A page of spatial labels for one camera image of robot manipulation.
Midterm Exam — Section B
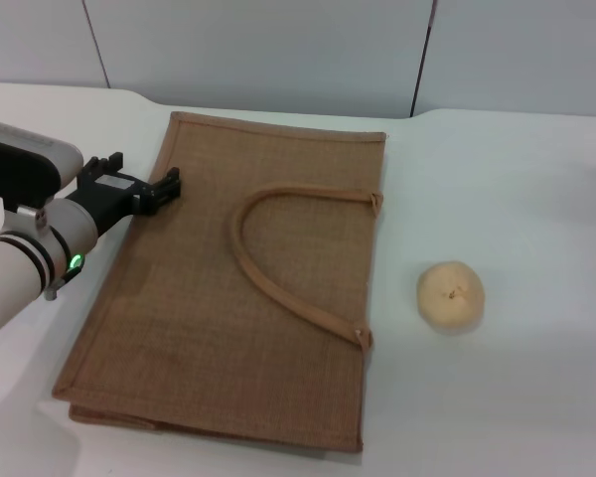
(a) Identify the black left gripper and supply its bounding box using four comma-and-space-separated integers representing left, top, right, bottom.
62, 151, 183, 239

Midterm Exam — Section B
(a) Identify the brown woven handbag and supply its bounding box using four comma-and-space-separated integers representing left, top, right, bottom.
52, 111, 388, 453

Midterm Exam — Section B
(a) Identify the round egg yolk pastry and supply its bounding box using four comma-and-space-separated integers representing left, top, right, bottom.
416, 260, 487, 337

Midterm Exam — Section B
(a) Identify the silver black wrist camera box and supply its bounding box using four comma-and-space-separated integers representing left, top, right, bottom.
0, 121, 84, 235

